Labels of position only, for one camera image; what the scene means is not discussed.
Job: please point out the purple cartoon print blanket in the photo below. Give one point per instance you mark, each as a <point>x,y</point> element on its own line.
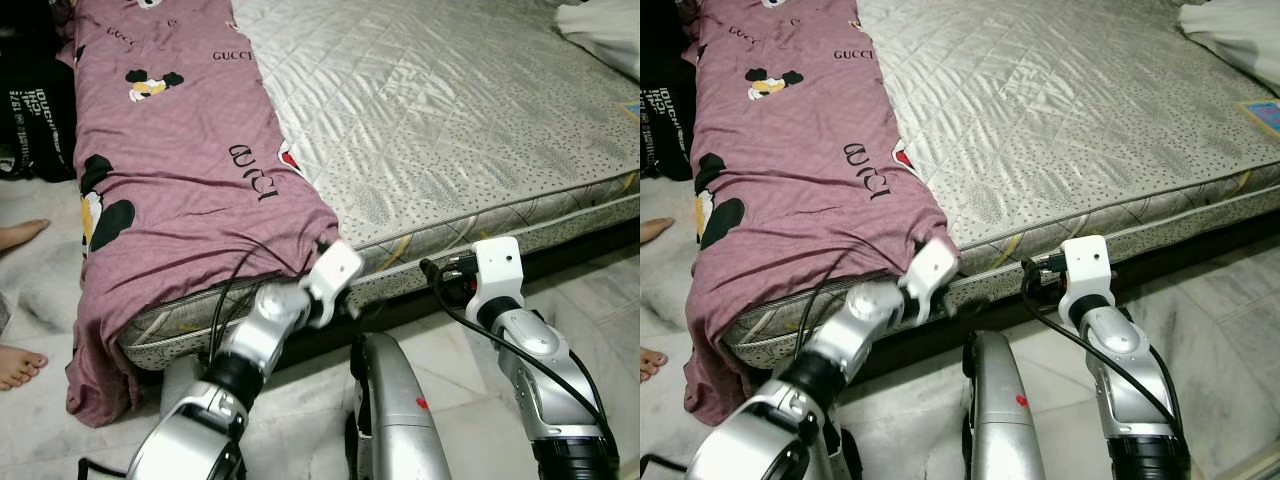
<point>170,180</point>
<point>800,180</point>

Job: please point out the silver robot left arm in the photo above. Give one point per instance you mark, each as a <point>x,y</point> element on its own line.
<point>850,335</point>
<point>250,340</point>

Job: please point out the grey robot right leg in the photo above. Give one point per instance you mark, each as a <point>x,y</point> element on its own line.
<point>1005,420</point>
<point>400,420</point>

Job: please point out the white quilted patterned mattress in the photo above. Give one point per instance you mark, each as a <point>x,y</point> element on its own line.
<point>450,110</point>
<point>1050,120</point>

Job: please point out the bare human foot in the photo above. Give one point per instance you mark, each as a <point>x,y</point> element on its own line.
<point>652,366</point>
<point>20,368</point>
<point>655,230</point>
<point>20,235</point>

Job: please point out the black bag white lettering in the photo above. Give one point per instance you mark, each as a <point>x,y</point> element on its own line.
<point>665,130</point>
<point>30,130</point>

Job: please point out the white pillow with lettering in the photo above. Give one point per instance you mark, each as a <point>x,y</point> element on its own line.
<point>1235,45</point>
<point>610,35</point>

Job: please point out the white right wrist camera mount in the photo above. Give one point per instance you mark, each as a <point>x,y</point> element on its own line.
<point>500,265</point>
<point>1088,262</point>

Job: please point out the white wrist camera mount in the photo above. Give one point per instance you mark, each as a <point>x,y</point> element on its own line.
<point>1088,262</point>
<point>930,268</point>
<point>335,270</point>
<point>500,265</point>

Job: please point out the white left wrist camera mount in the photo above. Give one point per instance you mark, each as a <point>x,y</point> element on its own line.
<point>335,270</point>
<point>930,268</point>

